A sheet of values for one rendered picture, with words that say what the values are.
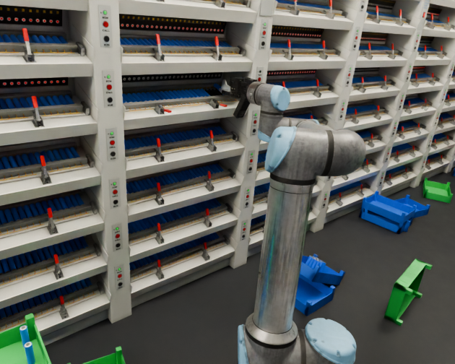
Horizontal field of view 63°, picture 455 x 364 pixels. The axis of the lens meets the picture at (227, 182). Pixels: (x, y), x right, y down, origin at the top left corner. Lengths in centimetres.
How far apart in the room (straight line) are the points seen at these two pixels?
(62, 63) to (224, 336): 123
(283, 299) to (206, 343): 72
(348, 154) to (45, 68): 91
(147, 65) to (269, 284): 85
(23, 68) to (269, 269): 90
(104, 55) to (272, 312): 94
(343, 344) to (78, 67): 115
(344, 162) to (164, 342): 112
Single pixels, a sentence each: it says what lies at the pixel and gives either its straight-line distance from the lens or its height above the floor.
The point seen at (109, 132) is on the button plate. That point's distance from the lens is 138.
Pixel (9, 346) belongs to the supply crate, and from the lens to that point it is 125.
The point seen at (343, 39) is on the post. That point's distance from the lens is 226.
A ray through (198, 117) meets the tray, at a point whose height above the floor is 87.
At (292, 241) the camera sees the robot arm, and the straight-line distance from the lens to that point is 97.
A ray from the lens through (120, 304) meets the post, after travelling 177.
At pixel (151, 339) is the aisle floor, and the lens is 173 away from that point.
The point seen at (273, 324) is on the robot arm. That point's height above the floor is 50.
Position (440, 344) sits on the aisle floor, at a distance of 203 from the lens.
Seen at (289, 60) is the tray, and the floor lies 110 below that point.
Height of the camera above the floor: 125
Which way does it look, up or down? 23 degrees down
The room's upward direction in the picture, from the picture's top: 4 degrees clockwise
